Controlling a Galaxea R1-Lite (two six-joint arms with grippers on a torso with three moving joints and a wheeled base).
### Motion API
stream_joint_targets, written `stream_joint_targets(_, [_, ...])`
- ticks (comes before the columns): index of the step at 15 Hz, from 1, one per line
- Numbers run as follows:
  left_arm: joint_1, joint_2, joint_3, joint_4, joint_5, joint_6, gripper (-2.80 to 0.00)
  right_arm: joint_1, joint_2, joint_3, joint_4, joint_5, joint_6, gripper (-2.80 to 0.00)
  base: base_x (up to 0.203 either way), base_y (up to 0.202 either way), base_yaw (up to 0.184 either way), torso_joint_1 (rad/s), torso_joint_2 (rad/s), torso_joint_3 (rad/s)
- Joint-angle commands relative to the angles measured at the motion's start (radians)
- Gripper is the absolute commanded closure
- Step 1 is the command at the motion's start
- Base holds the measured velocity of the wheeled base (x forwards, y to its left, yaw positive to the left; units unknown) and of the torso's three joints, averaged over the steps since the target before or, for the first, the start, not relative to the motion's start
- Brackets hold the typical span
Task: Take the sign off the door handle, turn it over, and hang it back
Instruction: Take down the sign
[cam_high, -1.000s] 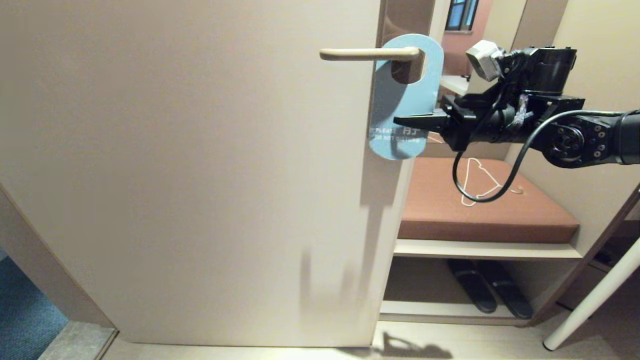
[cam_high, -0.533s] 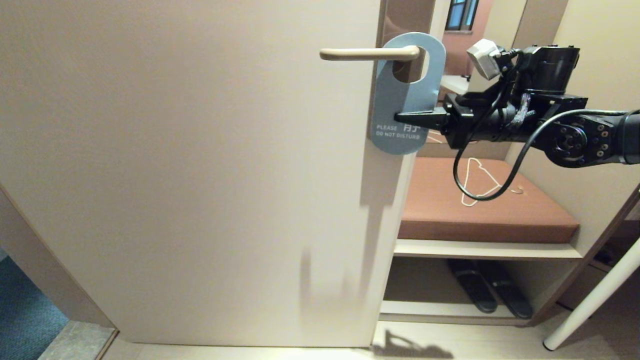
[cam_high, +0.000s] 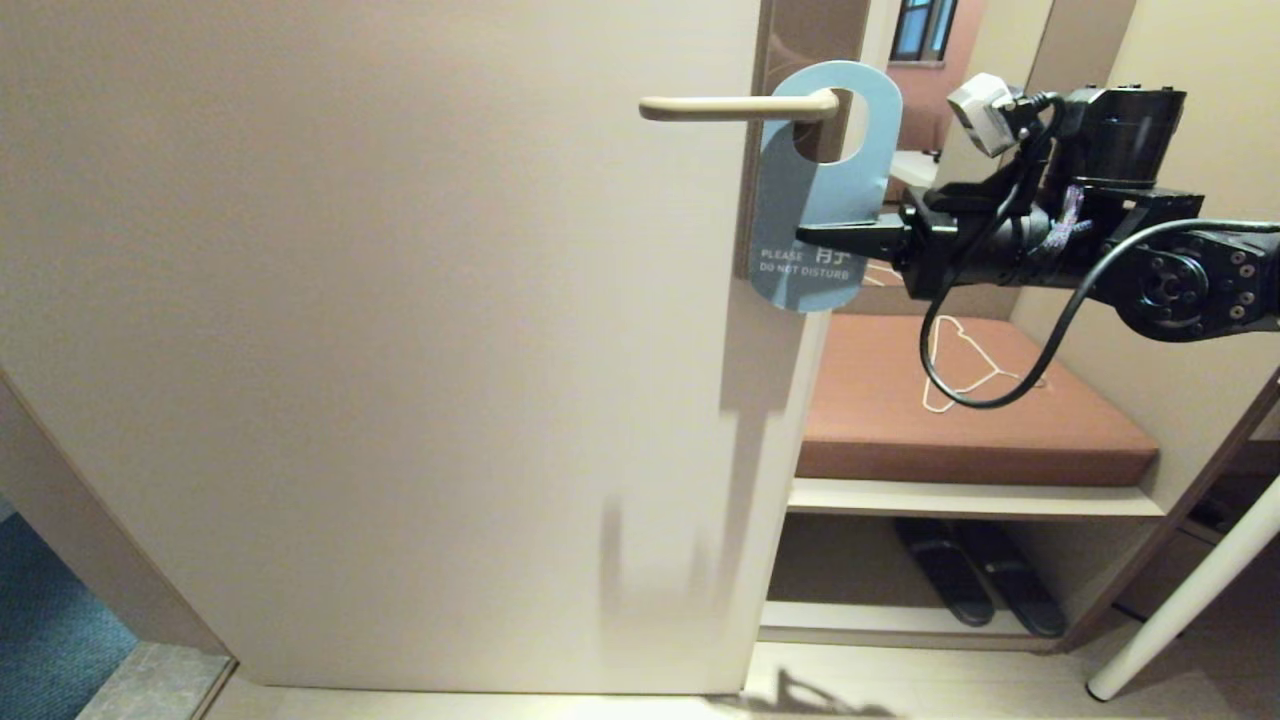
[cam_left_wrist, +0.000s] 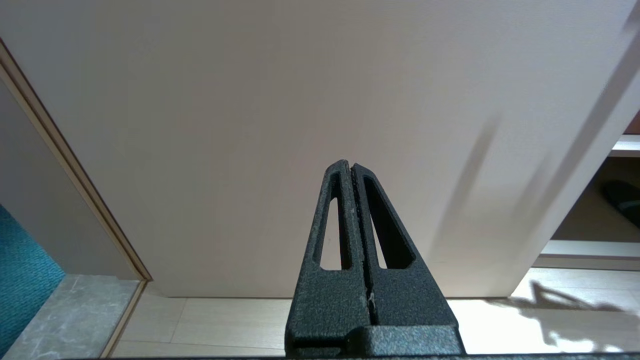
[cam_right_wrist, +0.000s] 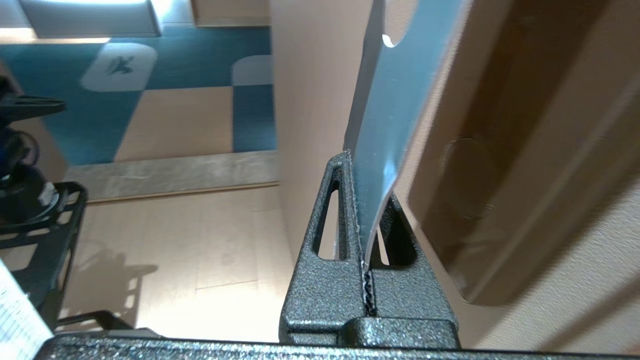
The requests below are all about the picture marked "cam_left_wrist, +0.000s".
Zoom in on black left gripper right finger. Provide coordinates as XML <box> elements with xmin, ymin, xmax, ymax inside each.
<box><xmin>351</xmin><ymin>162</ymin><xmax>460</xmax><ymax>328</ymax></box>

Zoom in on beige room door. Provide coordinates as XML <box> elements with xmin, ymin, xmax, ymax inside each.
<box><xmin>0</xmin><ymin>0</ymin><xmax>640</xmax><ymax>299</ymax></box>

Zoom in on white bench seat board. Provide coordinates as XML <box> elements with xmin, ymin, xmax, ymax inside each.
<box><xmin>609</xmin><ymin>134</ymin><xmax>640</xmax><ymax>158</ymax></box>

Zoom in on white bench base board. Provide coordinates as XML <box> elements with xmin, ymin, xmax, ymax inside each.
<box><xmin>532</xmin><ymin>240</ymin><xmax>640</xmax><ymax>271</ymax></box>

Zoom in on black slipper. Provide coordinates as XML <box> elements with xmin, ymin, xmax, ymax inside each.
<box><xmin>601</xmin><ymin>180</ymin><xmax>640</xmax><ymax>228</ymax></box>

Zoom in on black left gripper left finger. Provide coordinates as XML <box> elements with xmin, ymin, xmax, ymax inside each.
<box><xmin>285</xmin><ymin>160</ymin><xmax>373</xmax><ymax>359</ymax></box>

